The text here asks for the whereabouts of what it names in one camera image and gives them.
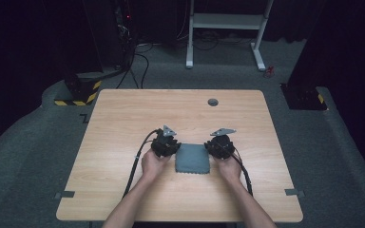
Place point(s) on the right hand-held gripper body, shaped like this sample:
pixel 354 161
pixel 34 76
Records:
pixel 220 145

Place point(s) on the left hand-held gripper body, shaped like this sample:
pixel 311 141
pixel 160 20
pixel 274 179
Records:
pixel 164 144

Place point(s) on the blue-grey cloth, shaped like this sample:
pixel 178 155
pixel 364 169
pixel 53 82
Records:
pixel 192 158

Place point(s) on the person's left hand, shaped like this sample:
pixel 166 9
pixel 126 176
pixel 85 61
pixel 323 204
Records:
pixel 152 166

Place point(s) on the person's right hand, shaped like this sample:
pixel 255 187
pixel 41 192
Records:
pixel 229 169

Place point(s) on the grey table grommet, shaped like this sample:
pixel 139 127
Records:
pixel 213 102

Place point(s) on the grey tape piece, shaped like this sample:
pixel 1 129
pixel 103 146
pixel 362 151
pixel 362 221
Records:
pixel 66 194
pixel 294 192

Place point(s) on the black yellow striped base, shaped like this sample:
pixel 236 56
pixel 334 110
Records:
pixel 84 91

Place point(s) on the black stand base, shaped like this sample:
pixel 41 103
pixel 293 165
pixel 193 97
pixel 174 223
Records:
pixel 304 96

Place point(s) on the white metal stand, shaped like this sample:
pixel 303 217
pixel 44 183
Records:
pixel 225 21

